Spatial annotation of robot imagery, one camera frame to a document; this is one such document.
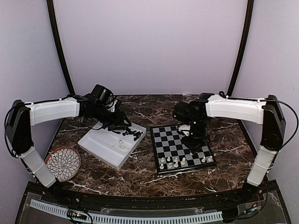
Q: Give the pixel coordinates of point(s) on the right black frame post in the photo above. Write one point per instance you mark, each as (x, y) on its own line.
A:
(242, 47)

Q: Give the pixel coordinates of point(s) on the left black frame post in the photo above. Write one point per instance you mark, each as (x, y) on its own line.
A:
(58, 45)

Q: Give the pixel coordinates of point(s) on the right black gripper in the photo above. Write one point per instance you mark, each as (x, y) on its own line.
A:
(195, 146)

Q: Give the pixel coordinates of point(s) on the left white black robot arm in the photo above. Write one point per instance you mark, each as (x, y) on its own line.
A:
(100, 104)

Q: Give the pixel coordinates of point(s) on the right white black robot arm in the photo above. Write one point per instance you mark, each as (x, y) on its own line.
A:
(263, 111)

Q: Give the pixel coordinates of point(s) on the white slotted cable duct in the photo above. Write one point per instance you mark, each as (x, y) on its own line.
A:
(121, 216)

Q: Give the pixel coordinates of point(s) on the black frame post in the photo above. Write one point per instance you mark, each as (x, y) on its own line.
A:
(242, 47)
(58, 45)

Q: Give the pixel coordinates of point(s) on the pile of white chess pieces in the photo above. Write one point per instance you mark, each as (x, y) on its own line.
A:
(121, 146)

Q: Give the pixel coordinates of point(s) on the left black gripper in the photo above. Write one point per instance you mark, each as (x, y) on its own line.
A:
(117, 121)

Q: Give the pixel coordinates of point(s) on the black front rail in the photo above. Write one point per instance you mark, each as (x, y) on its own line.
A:
(269, 197)

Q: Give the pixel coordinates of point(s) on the floral patterned ceramic plate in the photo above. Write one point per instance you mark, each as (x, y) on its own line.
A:
(64, 163)

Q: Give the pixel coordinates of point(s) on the black white chessboard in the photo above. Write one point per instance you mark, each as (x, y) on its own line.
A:
(167, 142)

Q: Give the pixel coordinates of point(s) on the white plastic divided tray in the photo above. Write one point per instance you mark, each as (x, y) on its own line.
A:
(99, 143)

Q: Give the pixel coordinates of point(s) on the pile of black chess pieces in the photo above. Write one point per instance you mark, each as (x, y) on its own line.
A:
(128, 132)

